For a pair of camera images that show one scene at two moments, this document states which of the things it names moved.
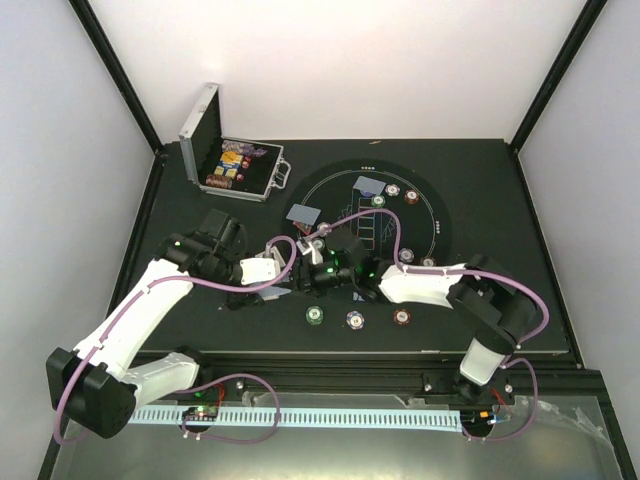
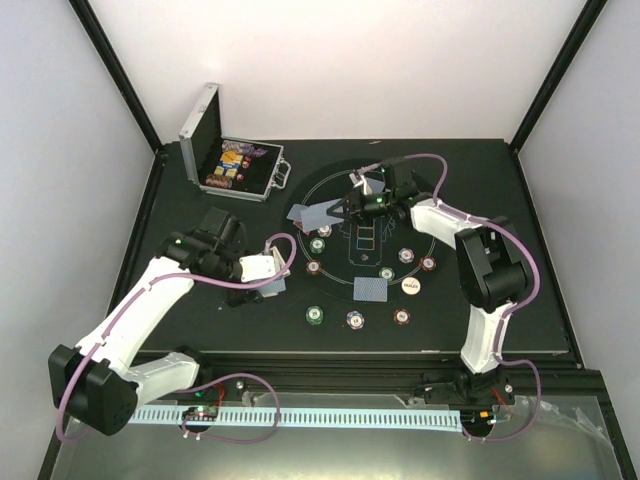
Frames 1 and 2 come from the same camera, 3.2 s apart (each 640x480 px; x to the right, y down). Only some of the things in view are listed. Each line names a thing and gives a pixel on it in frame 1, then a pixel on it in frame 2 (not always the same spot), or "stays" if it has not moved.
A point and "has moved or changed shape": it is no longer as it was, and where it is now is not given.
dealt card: x=370 y=185 stays
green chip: x=428 y=261 has moved or changed shape
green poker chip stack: x=314 y=315 stays
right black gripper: x=307 y=276 → x=355 y=203
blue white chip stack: x=355 y=320 stays
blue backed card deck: x=272 y=292 stays
